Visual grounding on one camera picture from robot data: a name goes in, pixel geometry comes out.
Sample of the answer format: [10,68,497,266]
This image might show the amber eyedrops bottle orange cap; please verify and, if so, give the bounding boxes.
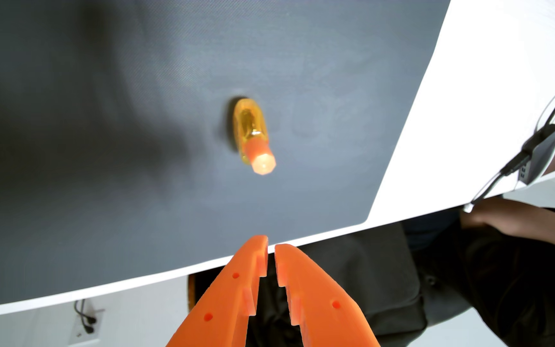
[232,98,277,175]

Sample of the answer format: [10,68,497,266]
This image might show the black power plug cord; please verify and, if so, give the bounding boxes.
[74,299,98,334]

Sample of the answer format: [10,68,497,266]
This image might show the grey textured desk mat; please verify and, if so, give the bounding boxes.
[0,0,452,307]

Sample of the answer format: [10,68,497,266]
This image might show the person's torso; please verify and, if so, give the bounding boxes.
[405,212,555,347]

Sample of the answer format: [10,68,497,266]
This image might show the person's leg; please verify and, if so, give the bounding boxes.
[402,207,463,251]

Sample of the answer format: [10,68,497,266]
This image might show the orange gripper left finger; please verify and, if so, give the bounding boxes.
[166,235,269,347]

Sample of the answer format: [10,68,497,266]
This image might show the grey adapter hub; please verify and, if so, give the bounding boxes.
[518,126,555,185]

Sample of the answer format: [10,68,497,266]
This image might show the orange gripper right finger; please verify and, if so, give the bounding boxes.
[275,244,380,347]

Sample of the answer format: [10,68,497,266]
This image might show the white wall outlet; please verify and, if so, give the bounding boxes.
[68,308,103,346]

